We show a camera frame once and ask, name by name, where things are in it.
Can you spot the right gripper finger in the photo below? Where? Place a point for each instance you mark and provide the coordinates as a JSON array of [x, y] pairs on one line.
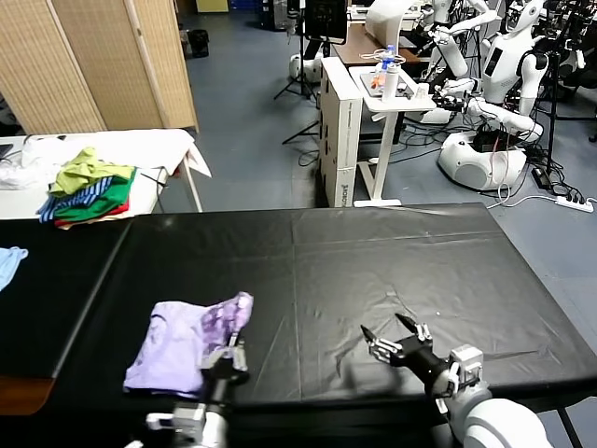
[[420, 331], [384, 350]]

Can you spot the black monitor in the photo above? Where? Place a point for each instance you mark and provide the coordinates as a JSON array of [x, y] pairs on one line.
[[326, 21]]

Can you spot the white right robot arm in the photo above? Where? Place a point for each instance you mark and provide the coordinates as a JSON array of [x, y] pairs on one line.
[[494, 420]]

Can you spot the white curved plastic cover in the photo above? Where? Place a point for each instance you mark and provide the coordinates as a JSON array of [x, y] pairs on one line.
[[382, 21]]

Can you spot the red garment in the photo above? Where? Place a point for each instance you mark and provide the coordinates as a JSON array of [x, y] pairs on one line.
[[122, 207]]

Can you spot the bamboo folding screen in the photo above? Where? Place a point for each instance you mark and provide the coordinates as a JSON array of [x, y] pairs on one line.
[[93, 70]]

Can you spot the blue striped garment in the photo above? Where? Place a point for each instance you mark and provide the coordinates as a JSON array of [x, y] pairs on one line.
[[84, 196]]

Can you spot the black power adapter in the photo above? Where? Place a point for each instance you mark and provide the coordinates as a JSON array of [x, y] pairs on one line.
[[541, 177]]

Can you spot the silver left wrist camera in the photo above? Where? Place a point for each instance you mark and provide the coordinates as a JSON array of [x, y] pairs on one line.
[[186, 415]]

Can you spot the yellow-green shirt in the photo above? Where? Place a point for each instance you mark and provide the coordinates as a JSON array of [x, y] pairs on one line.
[[79, 170]]

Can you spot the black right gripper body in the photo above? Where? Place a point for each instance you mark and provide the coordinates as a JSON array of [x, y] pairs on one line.
[[424, 357]]

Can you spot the light blue garment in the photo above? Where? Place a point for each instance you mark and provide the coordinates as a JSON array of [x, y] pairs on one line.
[[9, 266]]

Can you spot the white humanoid robot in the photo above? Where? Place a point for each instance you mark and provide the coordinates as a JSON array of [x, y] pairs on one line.
[[501, 60], [450, 51]]

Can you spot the beige garment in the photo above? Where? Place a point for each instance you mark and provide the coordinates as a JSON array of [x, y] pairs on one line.
[[93, 224]]

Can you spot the white paper cup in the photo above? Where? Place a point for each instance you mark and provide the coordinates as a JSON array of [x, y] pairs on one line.
[[420, 92]]

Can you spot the white plastic bag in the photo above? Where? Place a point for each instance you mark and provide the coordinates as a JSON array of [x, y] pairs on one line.
[[32, 158]]

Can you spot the white standing desk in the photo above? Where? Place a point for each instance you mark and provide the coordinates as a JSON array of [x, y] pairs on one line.
[[384, 154]]

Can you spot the green garment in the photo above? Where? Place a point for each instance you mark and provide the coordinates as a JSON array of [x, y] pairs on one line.
[[112, 198]]

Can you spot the lavender t-shirt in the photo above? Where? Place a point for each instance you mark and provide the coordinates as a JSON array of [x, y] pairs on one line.
[[172, 345]]

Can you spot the black tripod stand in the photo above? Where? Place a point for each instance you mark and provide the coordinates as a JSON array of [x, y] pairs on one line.
[[301, 133], [301, 46]]

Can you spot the tall white cardboard box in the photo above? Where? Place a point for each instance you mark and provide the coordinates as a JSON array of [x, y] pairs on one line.
[[345, 140]]

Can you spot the black trash bin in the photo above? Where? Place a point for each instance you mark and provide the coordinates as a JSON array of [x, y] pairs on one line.
[[199, 44]]

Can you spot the black pole stand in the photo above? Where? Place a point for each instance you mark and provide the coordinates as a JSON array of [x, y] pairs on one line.
[[552, 116]]

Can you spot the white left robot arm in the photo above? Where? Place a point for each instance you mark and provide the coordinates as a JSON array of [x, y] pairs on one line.
[[212, 429]]

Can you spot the small orange object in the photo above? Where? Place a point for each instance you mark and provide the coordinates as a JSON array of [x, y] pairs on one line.
[[378, 83]]

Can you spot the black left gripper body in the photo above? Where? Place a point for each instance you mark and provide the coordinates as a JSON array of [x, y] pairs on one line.
[[219, 380]]

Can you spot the brown wooden desk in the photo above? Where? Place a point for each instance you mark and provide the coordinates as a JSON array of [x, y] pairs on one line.
[[359, 46]]

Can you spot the white power strip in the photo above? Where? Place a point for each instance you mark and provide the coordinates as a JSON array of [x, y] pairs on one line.
[[573, 203]]

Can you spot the white cloth-covered table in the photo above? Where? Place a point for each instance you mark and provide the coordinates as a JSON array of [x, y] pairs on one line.
[[140, 149]]

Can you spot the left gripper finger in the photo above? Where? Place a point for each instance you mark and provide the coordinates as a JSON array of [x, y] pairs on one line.
[[241, 357], [224, 355]]

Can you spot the white thermos bottle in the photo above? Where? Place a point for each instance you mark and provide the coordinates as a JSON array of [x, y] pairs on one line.
[[390, 86]]

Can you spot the clear plastic water bottle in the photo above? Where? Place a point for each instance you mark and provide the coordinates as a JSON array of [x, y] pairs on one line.
[[387, 58]]

